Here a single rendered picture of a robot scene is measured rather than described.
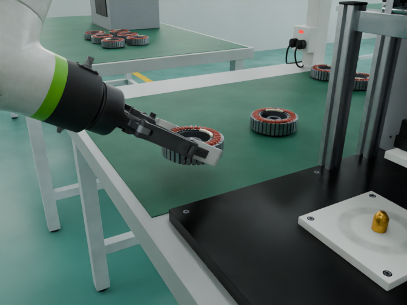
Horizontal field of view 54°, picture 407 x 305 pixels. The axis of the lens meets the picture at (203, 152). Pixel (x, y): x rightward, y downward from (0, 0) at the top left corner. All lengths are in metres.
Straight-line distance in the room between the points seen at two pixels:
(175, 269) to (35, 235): 1.49
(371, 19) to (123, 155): 0.52
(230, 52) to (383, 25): 1.34
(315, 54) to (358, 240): 1.12
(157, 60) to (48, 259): 0.96
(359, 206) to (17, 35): 0.51
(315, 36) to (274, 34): 4.60
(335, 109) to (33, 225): 1.63
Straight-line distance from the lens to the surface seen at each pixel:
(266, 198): 0.64
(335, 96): 0.71
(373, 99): 0.79
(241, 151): 0.84
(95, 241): 1.47
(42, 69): 0.53
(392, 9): 0.74
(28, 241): 1.96
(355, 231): 0.57
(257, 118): 0.93
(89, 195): 1.36
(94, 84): 0.56
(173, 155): 0.67
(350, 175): 0.74
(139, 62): 1.74
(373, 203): 0.65
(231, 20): 5.69
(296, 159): 0.82
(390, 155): 0.57
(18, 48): 0.53
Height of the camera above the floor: 1.10
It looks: 25 degrees down
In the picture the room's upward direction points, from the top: straight up
